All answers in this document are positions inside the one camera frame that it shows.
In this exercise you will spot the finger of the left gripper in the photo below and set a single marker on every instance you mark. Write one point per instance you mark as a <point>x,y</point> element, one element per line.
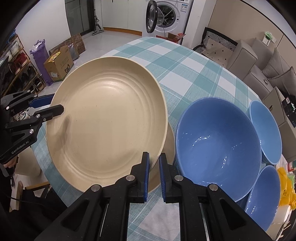
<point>47,114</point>
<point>24,99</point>

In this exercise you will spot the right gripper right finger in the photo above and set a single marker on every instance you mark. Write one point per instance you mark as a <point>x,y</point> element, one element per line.
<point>170,178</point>

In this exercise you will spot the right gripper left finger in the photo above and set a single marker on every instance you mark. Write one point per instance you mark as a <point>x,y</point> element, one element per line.
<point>139,181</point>

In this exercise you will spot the large blue bowl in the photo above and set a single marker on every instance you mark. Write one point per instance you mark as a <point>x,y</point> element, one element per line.
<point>216,143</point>

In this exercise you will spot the beige ridged plate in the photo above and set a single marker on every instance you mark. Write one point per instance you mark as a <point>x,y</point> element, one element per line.
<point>114,110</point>

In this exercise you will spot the beige lower plate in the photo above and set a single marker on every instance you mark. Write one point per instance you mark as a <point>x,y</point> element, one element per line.
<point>169,150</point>

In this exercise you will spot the shoe rack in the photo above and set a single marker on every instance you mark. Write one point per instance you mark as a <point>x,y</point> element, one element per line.
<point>20,73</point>

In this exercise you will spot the purple bag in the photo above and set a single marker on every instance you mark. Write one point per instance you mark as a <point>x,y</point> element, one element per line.
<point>40,55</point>

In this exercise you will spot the teal checkered tablecloth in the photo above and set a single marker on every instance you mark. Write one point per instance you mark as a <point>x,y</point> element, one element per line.
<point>183,75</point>

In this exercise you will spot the yellow plastic bag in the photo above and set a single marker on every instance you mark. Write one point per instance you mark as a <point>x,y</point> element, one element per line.
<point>287,191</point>

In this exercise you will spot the grey side cabinet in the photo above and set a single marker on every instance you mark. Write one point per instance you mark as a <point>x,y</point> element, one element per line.
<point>274,102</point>

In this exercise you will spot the black patterned chair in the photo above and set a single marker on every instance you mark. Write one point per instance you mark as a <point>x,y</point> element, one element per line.
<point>216,46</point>

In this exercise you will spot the grey sofa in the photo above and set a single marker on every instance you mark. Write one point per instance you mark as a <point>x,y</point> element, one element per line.
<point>262,69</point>

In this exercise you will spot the red cardboard box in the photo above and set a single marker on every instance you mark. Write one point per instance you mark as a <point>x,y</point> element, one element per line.
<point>173,38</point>

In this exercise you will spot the white washing machine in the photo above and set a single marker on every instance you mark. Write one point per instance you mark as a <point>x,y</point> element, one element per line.
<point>162,18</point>

